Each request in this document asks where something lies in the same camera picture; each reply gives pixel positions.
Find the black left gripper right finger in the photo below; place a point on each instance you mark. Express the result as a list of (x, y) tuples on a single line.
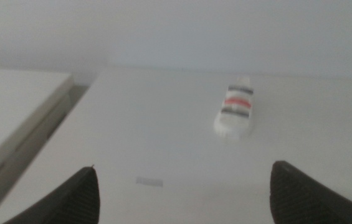
[(300, 199)]

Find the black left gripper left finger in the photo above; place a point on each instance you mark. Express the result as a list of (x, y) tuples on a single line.
[(73, 202)]

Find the white side table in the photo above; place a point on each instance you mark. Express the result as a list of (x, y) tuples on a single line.
[(7, 109)]

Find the grey tape strip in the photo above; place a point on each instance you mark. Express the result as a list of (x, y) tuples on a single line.
[(149, 182)]

